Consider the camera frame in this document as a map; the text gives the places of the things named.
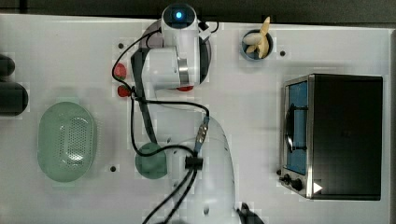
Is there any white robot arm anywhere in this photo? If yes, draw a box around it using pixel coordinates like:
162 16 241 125
131 3 264 224

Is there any green mug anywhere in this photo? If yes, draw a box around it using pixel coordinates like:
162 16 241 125
135 143 167 179

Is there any dark red strawberry toy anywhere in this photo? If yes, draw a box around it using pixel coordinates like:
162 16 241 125
117 86 131 98

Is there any blue cup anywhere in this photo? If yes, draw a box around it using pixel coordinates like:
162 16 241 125
241 29 275 61

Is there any green perforated colander basket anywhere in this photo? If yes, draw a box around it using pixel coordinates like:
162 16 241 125
37 102 96 183

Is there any black toaster oven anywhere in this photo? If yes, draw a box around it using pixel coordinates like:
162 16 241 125
276 74 383 201

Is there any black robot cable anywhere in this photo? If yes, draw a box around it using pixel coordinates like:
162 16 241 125
111 21 219 224

